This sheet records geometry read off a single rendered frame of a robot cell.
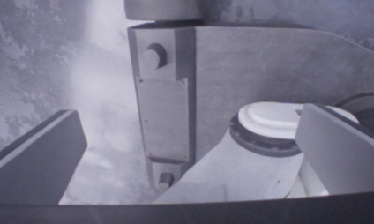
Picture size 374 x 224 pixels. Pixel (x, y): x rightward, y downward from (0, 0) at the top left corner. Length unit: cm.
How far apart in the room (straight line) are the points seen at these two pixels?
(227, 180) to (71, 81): 70
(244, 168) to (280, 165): 6
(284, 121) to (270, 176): 10
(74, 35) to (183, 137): 50
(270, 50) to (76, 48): 61
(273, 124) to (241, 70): 16
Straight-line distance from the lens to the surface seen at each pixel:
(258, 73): 47
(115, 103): 79
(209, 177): 30
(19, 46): 97
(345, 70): 53
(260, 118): 36
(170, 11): 43
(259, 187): 30
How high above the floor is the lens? 62
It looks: 60 degrees down
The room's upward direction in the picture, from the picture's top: 160 degrees counter-clockwise
